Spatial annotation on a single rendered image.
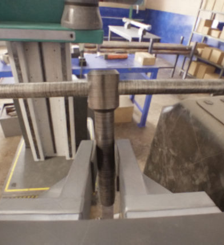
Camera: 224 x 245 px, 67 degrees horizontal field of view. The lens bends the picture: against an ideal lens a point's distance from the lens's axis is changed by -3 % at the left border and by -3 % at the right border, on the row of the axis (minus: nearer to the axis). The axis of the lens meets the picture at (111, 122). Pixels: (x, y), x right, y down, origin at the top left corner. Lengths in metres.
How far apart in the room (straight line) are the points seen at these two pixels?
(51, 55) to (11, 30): 0.32
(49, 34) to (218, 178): 0.78
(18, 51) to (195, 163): 1.02
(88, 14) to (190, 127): 0.66
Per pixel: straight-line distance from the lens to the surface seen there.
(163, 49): 3.84
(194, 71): 4.59
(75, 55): 2.19
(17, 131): 2.37
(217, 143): 0.28
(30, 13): 1.03
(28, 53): 1.16
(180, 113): 0.32
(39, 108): 1.30
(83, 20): 0.83
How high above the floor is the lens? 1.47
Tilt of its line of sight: 36 degrees down
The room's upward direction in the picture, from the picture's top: 6 degrees clockwise
